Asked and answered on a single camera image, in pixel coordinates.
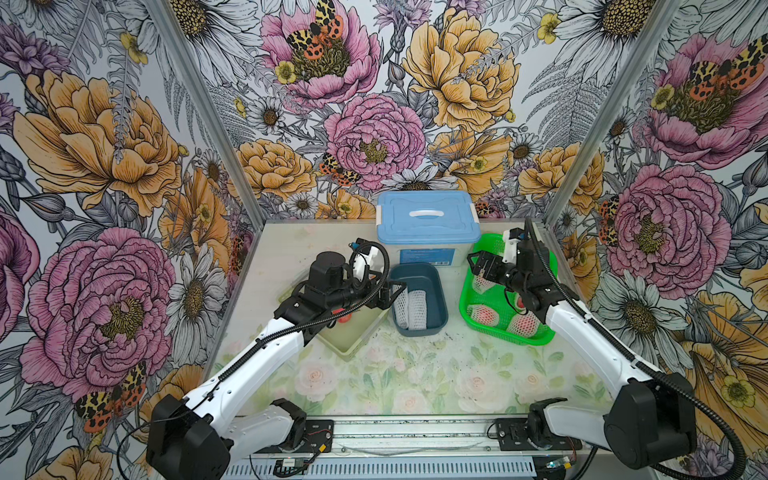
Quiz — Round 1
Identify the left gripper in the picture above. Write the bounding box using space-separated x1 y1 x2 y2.
327 269 406 312

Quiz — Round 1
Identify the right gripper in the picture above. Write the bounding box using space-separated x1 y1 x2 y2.
465 249 528 295

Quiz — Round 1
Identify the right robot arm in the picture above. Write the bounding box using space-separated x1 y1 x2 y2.
467 239 697 469

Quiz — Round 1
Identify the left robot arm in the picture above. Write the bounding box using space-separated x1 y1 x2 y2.
146 239 406 479

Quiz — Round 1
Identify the dark teal plastic tray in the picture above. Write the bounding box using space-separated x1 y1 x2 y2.
391 263 449 337

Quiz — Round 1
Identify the bright green perforated basket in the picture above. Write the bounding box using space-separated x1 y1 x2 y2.
458 269 555 346

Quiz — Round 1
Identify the pale green perforated basket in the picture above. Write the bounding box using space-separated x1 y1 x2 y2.
315 307 389 361

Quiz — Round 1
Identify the blue lidded storage box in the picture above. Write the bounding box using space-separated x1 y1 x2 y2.
376 190 482 267

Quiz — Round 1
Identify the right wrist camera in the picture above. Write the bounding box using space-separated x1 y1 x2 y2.
502 228 526 265

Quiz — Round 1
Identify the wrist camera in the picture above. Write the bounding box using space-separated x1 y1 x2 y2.
502 228 526 265
350 239 384 282

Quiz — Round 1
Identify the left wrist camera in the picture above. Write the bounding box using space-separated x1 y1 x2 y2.
350 239 384 282

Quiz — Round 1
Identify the left black cable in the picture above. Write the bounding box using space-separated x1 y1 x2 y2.
115 239 409 475

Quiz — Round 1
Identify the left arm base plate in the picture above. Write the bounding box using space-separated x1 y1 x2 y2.
256 418 335 454

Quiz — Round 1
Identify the aluminium front rail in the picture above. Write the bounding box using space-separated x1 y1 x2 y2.
152 415 667 480

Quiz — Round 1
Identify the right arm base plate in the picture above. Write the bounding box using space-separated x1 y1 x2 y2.
486 417 583 452

